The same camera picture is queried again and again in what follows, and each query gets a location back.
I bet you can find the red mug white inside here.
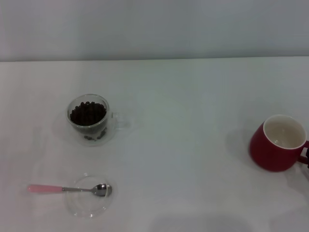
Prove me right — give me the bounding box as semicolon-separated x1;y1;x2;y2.
248;114;309;173

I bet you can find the dark coffee beans heap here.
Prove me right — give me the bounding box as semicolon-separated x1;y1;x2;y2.
70;101;107;141

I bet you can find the pink-handled metal spoon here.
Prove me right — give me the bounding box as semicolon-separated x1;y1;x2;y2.
27;183;113;197

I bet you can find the clear glass saucer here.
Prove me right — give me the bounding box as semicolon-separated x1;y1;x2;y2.
65;173;114;218

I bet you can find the clear double-wall glass cup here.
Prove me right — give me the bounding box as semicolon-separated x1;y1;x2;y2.
65;93;131;147

